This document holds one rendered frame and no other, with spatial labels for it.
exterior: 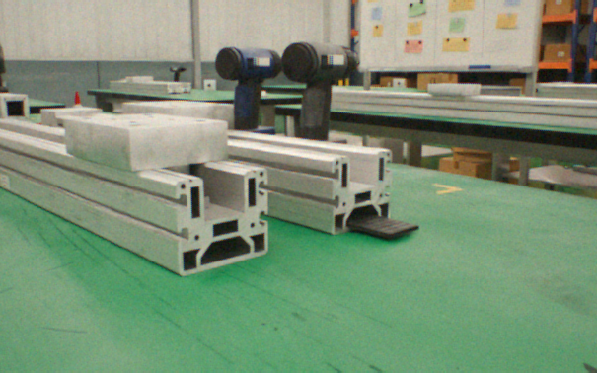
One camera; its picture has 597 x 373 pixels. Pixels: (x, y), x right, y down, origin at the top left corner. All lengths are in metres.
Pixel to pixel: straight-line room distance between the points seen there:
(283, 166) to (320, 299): 0.26
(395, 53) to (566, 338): 3.89
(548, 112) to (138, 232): 1.67
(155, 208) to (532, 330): 0.33
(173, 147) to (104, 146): 0.07
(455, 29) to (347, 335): 3.57
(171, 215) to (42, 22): 12.07
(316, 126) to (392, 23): 3.43
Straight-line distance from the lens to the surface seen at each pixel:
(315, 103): 0.89
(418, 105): 2.37
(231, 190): 0.56
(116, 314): 0.46
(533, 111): 2.08
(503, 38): 3.69
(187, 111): 0.87
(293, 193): 0.68
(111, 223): 0.63
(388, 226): 0.64
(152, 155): 0.56
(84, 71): 12.65
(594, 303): 0.51
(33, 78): 12.42
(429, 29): 4.06
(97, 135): 0.62
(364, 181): 0.68
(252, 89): 1.09
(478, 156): 4.76
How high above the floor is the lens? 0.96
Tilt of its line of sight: 12 degrees down
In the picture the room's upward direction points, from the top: straight up
